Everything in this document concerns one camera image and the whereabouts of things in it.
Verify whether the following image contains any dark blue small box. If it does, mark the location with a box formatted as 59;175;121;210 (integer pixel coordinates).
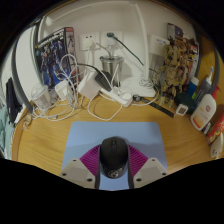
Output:
202;121;213;135

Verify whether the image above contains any teal bedding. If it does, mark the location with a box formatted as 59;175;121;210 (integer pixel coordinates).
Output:
0;106;14;159

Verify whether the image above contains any white tangled cable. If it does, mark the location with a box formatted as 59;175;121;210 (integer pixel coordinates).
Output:
31;53;126;123

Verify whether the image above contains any small white charger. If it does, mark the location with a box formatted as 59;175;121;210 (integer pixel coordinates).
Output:
54;79;70;101

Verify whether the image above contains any white wall socket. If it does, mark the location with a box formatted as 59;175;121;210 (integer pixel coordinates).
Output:
100;30;124;48
79;32;101;51

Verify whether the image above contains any light blue mouse pad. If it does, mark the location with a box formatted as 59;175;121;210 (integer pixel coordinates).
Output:
61;121;168;192

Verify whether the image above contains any white desk lamp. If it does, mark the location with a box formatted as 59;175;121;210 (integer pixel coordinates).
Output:
41;1;158;98

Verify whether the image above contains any white red-pump lotion bottle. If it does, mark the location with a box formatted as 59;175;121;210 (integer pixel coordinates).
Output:
189;85;221;132

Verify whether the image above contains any white power strip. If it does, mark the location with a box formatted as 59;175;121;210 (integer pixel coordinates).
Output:
99;87;134;108

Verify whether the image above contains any steel cup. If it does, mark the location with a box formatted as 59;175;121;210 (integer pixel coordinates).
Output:
99;54;125;84

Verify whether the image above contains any colourful printed box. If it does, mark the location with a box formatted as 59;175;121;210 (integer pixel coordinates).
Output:
166;22;201;83

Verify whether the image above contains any large white charger block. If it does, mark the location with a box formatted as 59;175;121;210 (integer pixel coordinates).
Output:
77;71;103;100

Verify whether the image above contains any dark green cable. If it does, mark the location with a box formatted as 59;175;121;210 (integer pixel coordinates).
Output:
105;31;145;67

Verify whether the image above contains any black charger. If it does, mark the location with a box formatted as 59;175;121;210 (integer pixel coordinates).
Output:
94;70;114;93

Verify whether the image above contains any robot model kit box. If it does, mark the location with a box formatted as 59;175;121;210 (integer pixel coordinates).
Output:
34;27;78;89

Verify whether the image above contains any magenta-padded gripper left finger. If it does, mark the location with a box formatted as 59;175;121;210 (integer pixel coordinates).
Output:
59;143;102;191

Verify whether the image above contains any black computer mouse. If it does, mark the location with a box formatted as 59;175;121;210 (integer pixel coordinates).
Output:
99;136;130;179

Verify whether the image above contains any white mug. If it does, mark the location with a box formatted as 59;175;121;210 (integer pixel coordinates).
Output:
209;132;224;159

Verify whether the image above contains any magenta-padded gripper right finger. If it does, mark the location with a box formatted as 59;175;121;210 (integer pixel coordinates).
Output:
126;144;168;190

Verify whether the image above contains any clear plastic cup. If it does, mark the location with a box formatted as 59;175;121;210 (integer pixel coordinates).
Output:
31;83;54;111

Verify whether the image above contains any black bag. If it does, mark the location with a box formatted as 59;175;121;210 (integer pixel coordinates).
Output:
4;77;23;124

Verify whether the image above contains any black ruler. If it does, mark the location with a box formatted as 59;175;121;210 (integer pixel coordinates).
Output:
141;96;175;119

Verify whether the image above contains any red chips can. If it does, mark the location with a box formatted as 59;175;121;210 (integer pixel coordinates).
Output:
205;111;224;146

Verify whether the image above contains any white blue-label wall box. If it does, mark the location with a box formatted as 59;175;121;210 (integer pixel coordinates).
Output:
148;34;171;56

